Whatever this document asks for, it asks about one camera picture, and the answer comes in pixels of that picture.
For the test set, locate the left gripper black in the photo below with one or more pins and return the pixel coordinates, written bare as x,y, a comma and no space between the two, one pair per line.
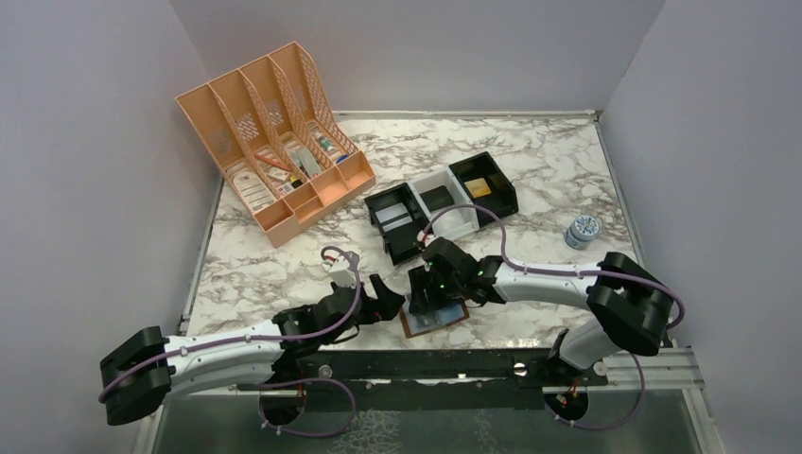
386,304

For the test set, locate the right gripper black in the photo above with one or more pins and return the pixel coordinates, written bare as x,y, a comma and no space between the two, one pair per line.
421,278

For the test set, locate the brown leather card holder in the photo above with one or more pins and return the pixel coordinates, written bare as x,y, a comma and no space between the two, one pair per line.
416,325

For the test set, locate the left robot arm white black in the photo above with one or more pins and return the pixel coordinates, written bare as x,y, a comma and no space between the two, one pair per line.
150,369

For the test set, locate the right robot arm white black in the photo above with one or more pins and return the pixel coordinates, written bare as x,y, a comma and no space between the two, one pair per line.
630,308

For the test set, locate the white card in black bin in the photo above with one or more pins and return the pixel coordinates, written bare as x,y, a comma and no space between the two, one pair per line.
393,217

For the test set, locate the gold card in black bin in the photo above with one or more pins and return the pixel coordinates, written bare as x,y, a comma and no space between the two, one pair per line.
478,188

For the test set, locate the white bin middle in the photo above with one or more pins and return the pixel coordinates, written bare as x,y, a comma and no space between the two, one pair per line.
450,222

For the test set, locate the black bin left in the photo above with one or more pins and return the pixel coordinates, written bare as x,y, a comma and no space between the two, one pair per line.
400,244

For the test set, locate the black bin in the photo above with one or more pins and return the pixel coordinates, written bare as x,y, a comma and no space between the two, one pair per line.
503,202
400,244

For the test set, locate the black object in white bin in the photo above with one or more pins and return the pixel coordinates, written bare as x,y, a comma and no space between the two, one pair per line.
437,198

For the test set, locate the black bin right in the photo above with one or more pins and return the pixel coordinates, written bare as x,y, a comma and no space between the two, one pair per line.
503,202

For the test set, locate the blue white small jar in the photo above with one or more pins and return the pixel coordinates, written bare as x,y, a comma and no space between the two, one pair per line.
581,232

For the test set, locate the orange plastic file organizer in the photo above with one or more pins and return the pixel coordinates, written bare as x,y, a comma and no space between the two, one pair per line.
272,134

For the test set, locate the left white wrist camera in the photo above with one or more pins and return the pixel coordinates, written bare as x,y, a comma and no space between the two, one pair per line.
339,270

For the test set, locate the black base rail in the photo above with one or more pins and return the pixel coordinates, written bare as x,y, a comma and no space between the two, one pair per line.
410,380

